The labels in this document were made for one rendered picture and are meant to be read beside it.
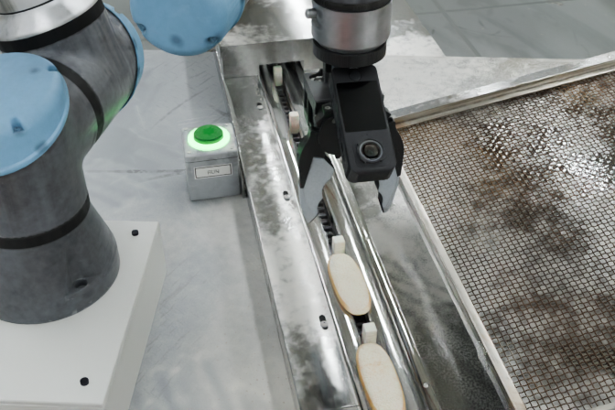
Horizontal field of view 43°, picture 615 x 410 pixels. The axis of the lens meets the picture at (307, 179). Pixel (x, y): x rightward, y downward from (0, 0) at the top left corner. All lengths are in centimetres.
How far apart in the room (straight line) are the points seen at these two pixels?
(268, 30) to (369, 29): 56
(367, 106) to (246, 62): 53
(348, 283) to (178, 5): 43
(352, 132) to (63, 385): 35
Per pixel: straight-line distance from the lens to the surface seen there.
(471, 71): 138
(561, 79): 115
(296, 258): 92
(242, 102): 119
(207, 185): 106
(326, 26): 73
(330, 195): 103
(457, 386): 86
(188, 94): 131
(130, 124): 125
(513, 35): 339
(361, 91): 75
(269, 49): 125
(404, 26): 153
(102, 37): 84
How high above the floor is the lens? 149
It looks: 37 degrees down
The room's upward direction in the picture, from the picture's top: straight up
